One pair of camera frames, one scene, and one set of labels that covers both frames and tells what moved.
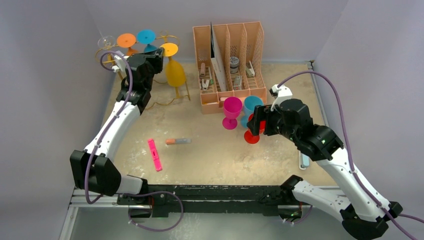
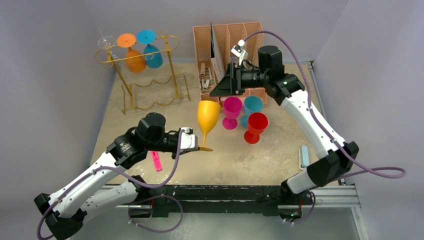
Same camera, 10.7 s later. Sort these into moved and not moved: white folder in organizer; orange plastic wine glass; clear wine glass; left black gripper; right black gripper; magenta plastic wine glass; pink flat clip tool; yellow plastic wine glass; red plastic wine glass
Moved: right black gripper; left black gripper; yellow plastic wine glass
Not moved: red plastic wine glass; pink flat clip tool; white folder in organizer; magenta plastic wine glass; clear wine glass; orange plastic wine glass
